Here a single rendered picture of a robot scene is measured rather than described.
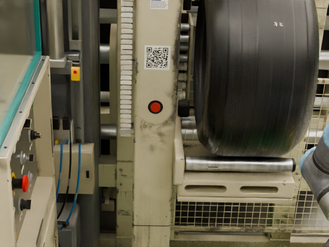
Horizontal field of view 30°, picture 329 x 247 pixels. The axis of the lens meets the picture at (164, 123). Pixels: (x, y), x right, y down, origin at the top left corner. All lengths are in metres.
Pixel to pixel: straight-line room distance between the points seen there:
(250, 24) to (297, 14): 0.13
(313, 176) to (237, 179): 0.45
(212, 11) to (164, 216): 0.73
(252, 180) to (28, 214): 0.68
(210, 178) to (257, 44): 0.48
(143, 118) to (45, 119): 0.32
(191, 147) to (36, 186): 0.64
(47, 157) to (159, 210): 0.46
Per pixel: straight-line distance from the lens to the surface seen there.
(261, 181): 1.91
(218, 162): 1.88
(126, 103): 1.87
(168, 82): 1.83
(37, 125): 1.75
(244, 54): 1.63
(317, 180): 1.50
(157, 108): 1.86
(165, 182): 1.99
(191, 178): 1.89
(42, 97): 1.71
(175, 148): 1.87
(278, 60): 1.65
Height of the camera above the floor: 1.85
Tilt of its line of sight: 27 degrees down
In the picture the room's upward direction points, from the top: 2 degrees clockwise
